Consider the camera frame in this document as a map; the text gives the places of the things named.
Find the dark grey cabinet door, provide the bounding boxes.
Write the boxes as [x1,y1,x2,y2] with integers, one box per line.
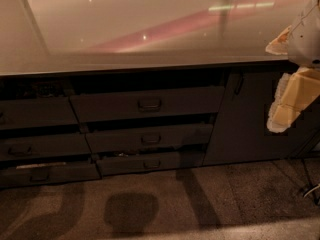
[204,70,320,165]

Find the dark grey drawer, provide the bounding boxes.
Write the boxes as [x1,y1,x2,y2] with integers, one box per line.
[0,134,90,161]
[86,124,213,153]
[0,161,100,188]
[96,150,205,176]
[0,97,77,130]
[70,86,224,123]

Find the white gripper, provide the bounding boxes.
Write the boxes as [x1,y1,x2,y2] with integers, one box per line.
[265,0,320,133]

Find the white cable on floor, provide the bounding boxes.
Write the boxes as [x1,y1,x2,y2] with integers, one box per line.
[302,183,320,199]

